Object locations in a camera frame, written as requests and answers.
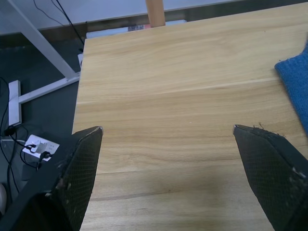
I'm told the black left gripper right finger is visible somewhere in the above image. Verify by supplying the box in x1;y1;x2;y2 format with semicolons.
232;124;308;231

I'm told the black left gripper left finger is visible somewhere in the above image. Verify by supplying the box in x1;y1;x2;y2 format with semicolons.
0;126;104;231

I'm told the white power strip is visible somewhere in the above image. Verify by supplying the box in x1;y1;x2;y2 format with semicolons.
21;134;60;162

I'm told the blue knitted sock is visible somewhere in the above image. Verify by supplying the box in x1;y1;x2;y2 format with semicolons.
274;44;308;141

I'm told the white power adapter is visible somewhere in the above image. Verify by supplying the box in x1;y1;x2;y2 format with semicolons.
77;53;85;71

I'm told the black floor cable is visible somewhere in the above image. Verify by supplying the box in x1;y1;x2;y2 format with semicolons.
0;77;52;200

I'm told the white metal desk frame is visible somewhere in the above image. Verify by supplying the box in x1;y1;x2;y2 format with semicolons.
6;0;81;127

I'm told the black hanging cable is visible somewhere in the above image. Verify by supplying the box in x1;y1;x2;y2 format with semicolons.
58;0;85;48
33;0;67;26

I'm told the round wooden post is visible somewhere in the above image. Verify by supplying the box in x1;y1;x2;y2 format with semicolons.
145;0;167;28

